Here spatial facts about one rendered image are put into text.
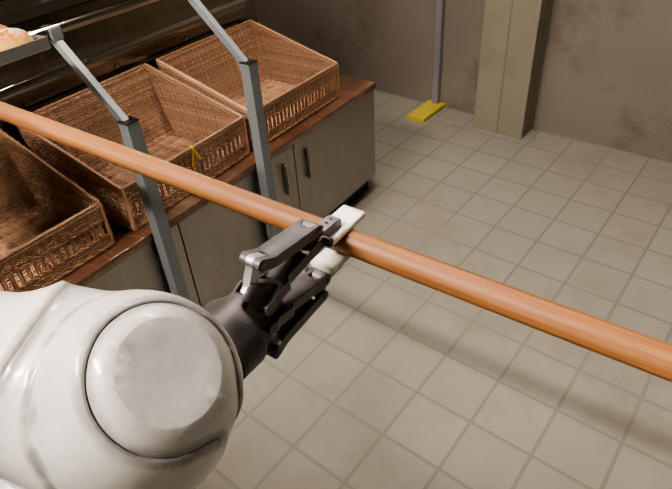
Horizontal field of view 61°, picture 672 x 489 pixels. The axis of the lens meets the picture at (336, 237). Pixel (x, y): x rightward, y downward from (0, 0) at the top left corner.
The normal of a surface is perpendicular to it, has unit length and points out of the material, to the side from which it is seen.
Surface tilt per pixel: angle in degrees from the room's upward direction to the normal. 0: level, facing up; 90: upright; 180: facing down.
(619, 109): 90
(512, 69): 90
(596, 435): 0
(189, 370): 45
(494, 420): 0
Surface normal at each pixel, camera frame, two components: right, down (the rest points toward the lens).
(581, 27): -0.61, 0.50
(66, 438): -0.34, 0.19
